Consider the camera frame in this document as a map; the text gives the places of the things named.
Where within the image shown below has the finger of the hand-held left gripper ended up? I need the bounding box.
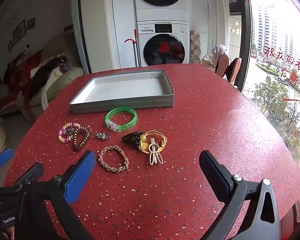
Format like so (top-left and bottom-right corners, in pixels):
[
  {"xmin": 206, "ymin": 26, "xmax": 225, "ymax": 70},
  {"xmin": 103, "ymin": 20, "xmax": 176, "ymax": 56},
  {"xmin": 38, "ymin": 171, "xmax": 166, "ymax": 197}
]
[
  {"xmin": 0, "ymin": 148, "xmax": 14, "ymax": 170},
  {"xmin": 14, "ymin": 162, "xmax": 44, "ymax": 189}
]

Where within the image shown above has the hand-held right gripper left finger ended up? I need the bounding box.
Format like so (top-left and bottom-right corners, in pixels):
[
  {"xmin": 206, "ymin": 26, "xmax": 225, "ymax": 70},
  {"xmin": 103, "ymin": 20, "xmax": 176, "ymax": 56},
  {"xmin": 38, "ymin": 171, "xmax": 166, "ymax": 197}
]
[{"xmin": 16, "ymin": 151, "xmax": 97, "ymax": 240}]

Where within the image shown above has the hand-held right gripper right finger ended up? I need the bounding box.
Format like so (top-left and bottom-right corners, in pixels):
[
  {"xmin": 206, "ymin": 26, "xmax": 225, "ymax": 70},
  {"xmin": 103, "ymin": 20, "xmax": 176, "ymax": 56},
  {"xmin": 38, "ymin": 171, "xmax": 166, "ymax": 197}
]
[{"xmin": 199, "ymin": 151, "xmax": 282, "ymax": 240}]

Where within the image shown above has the brown braided hair tie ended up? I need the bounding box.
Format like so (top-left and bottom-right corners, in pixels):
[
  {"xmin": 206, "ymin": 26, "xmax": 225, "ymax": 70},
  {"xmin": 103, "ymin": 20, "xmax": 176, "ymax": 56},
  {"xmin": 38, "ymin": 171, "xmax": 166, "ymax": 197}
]
[{"xmin": 98, "ymin": 145, "xmax": 129, "ymax": 173}]

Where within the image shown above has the brown coil hair tie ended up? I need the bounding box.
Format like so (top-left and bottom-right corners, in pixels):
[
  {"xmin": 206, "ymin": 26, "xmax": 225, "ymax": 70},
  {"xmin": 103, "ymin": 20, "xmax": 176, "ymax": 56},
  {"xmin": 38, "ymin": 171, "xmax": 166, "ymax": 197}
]
[{"xmin": 71, "ymin": 125, "xmax": 91, "ymax": 152}]

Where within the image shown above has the pink yellow coil hair tie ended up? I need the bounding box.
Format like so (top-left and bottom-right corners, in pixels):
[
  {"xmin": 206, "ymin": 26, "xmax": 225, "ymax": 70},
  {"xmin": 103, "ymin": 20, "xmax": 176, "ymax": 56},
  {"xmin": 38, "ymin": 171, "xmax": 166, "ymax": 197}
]
[{"xmin": 58, "ymin": 122, "xmax": 80, "ymax": 143}]

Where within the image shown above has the dark claw hair clip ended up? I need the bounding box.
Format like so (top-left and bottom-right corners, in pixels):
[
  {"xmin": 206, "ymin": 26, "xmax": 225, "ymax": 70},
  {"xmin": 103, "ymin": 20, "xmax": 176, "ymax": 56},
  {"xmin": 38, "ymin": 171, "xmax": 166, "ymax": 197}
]
[{"xmin": 122, "ymin": 131, "xmax": 143, "ymax": 147}]

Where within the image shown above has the cream rabbit hair clip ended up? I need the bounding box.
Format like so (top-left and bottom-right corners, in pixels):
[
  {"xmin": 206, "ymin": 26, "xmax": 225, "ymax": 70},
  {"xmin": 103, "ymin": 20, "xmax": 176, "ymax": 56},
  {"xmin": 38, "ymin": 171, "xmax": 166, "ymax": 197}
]
[{"xmin": 147, "ymin": 138, "xmax": 164, "ymax": 166}]

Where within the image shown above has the yellow beaded hair tie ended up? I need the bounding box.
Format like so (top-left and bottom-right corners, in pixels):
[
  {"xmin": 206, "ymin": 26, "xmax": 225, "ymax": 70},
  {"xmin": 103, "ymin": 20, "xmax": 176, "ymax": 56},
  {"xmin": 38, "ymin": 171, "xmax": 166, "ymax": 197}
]
[{"xmin": 139, "ymin": 130, "xmax": 168, "ymax": 153}]

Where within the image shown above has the grey cardboard tray box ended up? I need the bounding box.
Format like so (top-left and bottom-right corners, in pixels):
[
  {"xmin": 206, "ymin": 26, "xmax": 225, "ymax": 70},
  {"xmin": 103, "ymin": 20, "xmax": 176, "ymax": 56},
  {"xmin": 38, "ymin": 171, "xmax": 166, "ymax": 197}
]
[{"xmin": 69, "ymin": 69, "xmax": 175, "ymax": 115}]

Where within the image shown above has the silver heart charm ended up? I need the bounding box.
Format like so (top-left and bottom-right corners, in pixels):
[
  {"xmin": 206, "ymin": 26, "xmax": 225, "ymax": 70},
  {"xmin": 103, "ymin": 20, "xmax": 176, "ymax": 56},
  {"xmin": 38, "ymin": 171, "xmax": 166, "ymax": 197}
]
[{"xmin": 94, "ymin": 131, "xmax": 111, "ymax": 140}]

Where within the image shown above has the green glitter bangle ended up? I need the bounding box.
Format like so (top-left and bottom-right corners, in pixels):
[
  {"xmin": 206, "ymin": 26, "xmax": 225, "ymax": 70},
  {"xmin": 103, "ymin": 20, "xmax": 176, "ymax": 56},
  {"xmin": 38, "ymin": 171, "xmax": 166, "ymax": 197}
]
[{"xmin": 105, "ymin": 107, "xmax": 138, "ymax": 132}]

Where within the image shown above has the sofa with clothes pile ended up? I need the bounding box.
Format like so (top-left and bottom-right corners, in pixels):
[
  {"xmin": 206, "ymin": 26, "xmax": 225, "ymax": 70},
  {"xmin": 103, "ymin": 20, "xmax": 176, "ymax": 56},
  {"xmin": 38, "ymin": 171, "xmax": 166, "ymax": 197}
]
[{"xmin": 0, "ymin": 50, "xmax": 73, "ymax": 115}]

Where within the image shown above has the white cloth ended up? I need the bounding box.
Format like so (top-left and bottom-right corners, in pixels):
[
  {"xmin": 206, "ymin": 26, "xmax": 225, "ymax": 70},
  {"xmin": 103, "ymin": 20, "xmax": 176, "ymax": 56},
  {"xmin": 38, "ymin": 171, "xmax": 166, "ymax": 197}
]
[{"xmin": 202, "ymin": 44, "xmax": 228, "ymax": 68}]

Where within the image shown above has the checkered hanging cloth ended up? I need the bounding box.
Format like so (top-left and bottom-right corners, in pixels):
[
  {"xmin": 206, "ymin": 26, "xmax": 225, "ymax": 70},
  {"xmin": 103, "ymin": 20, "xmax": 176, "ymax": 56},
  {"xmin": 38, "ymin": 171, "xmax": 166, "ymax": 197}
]
[{"xmin": 189, "ymin": 31, "xmax": 202, "ymax": 64}]

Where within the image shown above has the white tall cabinet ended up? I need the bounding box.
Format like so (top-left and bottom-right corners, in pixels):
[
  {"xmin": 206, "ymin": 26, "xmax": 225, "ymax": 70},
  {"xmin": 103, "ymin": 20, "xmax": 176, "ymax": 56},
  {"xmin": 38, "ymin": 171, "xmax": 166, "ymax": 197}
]
[{"xmin": 77, "ymin": 0, "xmax": 138, "ymax": 74}]

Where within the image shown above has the white washing machine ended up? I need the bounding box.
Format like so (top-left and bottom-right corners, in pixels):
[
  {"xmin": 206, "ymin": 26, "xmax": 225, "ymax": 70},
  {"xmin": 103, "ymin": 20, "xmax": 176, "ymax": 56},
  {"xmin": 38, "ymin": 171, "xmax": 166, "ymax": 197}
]
[{"xmin": 136, "ymin": 21, "xmax": 190, "ymax": 67}]

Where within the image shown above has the white tumble dryer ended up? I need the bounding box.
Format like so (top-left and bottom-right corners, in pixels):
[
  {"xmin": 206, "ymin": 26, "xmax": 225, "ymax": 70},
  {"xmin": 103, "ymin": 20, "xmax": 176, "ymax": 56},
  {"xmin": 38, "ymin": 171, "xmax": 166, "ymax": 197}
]
[{"xmin": 133, "ymin": 0, "xmax": 189, "ymax": 22}]

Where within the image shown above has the large dark picture frame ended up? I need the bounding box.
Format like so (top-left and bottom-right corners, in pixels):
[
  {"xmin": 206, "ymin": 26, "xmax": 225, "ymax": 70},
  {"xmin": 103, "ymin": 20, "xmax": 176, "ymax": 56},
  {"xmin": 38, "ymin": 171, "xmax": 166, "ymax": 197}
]
[{"xmin": 12, "ymin": 20, "xmax": 27, "ymax": 44}]

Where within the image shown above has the red handled mop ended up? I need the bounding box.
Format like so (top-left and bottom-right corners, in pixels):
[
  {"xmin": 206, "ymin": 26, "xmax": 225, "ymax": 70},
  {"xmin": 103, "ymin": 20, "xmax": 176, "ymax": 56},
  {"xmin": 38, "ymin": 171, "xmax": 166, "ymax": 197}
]
[{"xmin": 124, "ymin": 29, "xmax": 140, "ymax": 68}]

